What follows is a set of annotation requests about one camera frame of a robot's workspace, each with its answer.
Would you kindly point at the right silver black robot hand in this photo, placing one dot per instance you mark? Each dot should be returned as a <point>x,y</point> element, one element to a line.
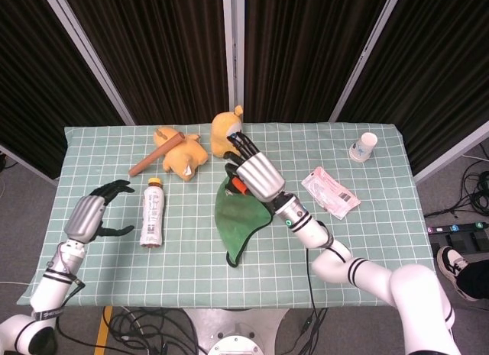
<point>261,175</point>

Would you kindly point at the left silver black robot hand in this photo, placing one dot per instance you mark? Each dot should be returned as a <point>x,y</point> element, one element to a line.
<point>82,221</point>

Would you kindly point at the green cloth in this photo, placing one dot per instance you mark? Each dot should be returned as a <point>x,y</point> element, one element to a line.
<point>233,221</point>

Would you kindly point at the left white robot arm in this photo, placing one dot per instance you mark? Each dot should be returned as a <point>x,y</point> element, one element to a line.
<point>46,290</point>

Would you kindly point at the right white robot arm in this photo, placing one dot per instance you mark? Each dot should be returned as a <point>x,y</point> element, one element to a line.
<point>317,233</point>

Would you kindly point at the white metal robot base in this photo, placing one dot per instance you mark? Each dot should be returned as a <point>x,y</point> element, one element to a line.
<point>237,332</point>

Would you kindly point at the yellow one-eyed plush toy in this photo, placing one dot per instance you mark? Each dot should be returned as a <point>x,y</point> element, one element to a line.
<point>221,133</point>

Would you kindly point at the green checked tablecloth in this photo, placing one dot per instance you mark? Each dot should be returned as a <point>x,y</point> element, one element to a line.
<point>114,271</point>

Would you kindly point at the pink white plastic package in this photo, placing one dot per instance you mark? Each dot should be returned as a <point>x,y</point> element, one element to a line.
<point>328,192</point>

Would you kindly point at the drink bottle with yellow cap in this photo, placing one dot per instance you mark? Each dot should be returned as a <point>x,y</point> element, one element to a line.
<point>153,213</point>

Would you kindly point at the lying yellow plush toy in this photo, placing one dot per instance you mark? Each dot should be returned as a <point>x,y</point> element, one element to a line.
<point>185,154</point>

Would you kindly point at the brown cardboard tube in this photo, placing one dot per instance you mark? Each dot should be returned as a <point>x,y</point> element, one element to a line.
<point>153,156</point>

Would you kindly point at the white paper cup blue flower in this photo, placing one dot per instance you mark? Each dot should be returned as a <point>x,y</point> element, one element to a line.
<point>362,149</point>

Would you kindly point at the yellow floor tape strip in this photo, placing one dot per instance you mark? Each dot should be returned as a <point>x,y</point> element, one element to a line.
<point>102,332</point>

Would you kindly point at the black fabric partition panel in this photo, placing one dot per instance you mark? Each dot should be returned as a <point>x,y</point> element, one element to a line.
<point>164,53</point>
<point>305,53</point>
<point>38,76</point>
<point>431,72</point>

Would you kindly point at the black white sneaker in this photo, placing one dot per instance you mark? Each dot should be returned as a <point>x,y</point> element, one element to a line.
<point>451,265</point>

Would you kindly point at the black trouser leg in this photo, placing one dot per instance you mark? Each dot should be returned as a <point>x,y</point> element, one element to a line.
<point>475,278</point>

